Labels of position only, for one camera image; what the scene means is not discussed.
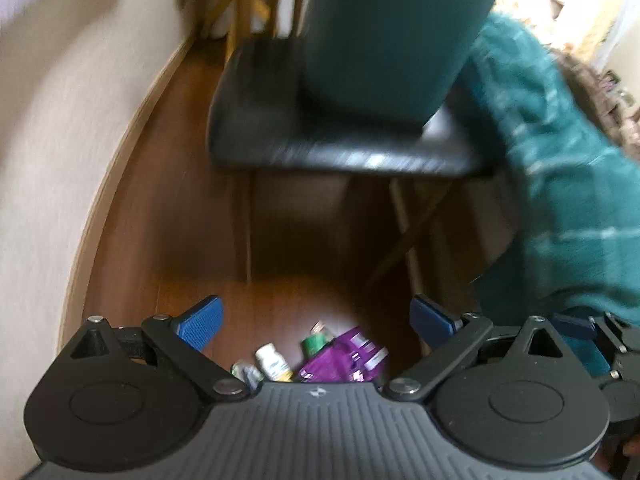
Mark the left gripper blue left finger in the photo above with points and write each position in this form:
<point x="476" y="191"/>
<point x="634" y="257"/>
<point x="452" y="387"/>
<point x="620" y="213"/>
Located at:
<point x="199" y="325"/>

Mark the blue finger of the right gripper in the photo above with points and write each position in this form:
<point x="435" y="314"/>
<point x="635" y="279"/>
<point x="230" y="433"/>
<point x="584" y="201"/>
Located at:
<point x="576" y="328"/>

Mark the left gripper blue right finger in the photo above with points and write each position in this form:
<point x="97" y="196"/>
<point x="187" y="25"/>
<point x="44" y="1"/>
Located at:
<point x="433" y="324"/>

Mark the clear wrapper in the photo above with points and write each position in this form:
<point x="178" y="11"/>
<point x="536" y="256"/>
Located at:
<point x="248" y="373"/>

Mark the white pill bottle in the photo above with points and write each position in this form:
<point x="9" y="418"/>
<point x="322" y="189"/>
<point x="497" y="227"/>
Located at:
<point x="273" y="364"/>

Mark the purple snack wrapper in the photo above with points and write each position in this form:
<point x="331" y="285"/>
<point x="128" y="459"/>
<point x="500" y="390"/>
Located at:
<point x="350" y="357"/>

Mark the green paper cup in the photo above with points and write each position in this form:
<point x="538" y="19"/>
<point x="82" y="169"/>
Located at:
<point x="319" y="336"/>

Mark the teal plastic trash bin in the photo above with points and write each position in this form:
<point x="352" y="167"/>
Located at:
<point x="393" y="60"/>

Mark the teal plaid blanket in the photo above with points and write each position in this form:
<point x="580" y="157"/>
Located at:
<point x="576" y="251"/>

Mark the wooden chair black seat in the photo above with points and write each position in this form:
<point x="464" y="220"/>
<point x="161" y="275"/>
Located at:
<point x="263" y="119"/>

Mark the brown fleece blanket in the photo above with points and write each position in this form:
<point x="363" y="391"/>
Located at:
<point x="608" y="112"/>

